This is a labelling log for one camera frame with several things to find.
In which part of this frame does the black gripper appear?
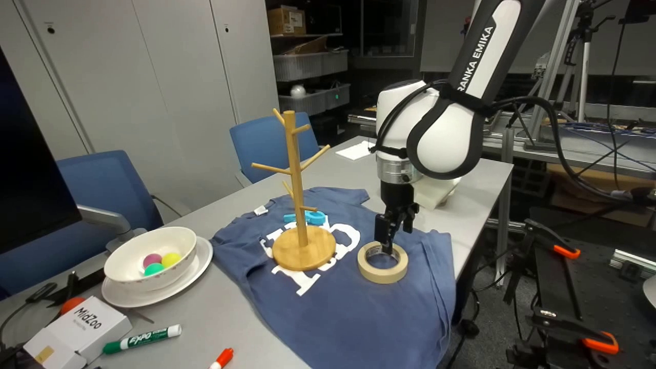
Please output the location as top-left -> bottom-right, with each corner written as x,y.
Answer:
374,181 -> 420,261

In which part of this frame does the beige masking tape roll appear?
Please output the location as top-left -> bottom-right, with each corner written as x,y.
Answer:
357,239 -> 413,287

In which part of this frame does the wooden mug tree rack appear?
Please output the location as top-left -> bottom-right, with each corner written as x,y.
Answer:
250,107 -> 338,272

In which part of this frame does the white paper sheet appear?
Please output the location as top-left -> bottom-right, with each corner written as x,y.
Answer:
334,139 -> 377,161

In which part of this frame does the blue printed t-shirt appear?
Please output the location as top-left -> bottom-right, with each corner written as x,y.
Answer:
211,186 -> 459,369

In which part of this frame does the grey shelf bin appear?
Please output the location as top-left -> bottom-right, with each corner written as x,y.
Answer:
273,46 -> 351,84
278,82 -> 356,116

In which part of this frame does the small blue office chair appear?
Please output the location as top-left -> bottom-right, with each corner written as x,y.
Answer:
229,110 -> 323,186

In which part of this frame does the white bowl with toys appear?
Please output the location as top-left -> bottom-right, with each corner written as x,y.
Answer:
100,235 -> 216,309

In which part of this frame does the black floor case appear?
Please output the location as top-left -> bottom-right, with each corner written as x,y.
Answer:
532,238 -> 656,369

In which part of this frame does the red whiteboard marker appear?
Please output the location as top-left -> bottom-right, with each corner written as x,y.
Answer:
209,347 -> 236,369

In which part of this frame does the brown cardboard box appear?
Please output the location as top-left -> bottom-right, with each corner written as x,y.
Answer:
264,3 -> 309,37

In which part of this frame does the green whiteboard marker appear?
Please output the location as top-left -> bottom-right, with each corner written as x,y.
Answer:
100,321 -> 184,357

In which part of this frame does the large blue office chair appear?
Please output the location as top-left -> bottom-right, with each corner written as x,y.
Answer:
0,149 -> 166,300

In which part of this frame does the grey metal cabinet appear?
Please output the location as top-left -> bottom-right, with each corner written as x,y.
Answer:
0,0 -> 281,215

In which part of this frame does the white cardboard box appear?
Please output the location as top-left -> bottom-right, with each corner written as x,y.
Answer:
20,295 -> 133,369

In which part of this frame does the black monitor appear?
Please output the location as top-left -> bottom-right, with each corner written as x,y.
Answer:
0,46 -> 85,256

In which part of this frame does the orange handled short clamp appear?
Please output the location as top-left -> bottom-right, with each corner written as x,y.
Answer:
523,217 -> 585,263

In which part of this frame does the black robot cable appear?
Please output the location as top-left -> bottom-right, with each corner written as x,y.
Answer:
372,80 -> 656,207

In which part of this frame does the aluminium frame post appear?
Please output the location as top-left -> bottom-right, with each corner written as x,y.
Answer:
523,0 -> 582,153

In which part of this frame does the orange handled long clamp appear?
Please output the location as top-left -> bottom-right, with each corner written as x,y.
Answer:
532,308 -> 623,359

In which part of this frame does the orange handled tool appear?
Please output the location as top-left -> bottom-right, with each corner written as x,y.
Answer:
57,293 -> 90,315

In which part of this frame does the black desk cable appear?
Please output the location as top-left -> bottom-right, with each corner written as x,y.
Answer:
0,268 -> 107,345

